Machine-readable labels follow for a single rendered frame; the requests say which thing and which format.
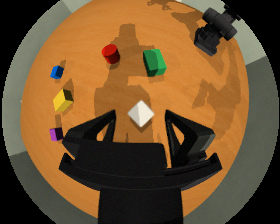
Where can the purple cube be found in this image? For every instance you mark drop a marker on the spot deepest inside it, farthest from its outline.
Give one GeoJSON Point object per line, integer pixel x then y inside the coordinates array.
{"type": "Point", "coordinates": [56, 134]}

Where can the white cube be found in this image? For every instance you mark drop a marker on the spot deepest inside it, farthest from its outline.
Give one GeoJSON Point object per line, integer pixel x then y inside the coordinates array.
{"type": "Point", "coordinates": [140, 113]}

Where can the green block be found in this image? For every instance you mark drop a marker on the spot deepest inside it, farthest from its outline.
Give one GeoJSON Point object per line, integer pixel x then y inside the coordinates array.
{"type": "Point", "coordinates": [154, 62]}

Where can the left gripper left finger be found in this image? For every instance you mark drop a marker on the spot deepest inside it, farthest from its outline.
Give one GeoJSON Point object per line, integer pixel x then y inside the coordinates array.
{"type": "Point", "coordinates": [90, 129]}

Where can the red cylinder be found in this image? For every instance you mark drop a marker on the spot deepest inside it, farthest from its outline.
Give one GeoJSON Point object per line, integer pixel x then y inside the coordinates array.
{"type": "Point", "coordinates": [111, 54]}

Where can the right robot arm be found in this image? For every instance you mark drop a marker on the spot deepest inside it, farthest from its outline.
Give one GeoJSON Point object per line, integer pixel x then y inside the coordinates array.
{"type": "Point", "coordinates": [207, 37]}

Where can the blue cube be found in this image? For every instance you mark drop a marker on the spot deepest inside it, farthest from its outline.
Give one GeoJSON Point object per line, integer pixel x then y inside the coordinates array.
{"type": "Point", "coordinates": [57, 72]}

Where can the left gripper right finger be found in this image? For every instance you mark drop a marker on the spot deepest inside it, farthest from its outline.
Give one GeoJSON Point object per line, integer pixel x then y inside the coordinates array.
{"type": "Point", "coordinates": [197, 137]}

